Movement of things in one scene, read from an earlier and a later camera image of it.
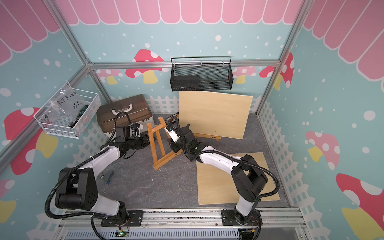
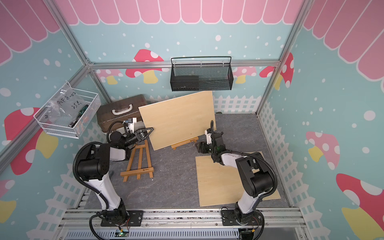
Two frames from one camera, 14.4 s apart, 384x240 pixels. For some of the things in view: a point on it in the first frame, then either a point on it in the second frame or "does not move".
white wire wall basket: [69, 112] does not move
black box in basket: [185, 83] does not move
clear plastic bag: [67, 103] does not move
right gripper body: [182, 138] → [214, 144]
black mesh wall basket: [201, 74] does not move
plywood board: [217, 185] does not move
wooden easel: [161, 125] → [140, 170]
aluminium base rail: [279, 224] does not move
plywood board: [216, 113] → [176, 119]
